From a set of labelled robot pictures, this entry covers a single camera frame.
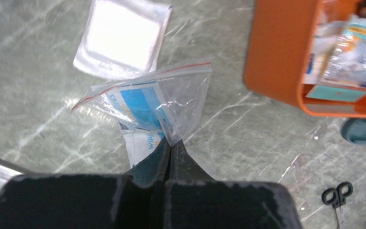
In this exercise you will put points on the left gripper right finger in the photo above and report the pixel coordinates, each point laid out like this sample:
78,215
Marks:
194,203

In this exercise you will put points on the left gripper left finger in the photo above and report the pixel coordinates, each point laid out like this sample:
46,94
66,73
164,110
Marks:
87,201

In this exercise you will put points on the clear bag blue packets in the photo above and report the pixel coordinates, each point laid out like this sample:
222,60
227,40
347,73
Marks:
165,104

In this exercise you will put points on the black handled scissors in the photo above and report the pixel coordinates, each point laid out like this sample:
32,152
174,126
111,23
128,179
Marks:
336,197

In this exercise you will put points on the white gauze pack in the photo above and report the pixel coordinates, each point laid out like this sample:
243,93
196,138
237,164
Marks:
122,38

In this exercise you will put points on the orange medicine box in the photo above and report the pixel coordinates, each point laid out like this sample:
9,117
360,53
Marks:
278,52

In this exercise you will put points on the small teal bandage pack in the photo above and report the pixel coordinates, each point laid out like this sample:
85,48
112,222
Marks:
343,77

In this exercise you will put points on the blue cotton swab pack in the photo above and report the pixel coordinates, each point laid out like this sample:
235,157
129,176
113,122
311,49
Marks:
324,39

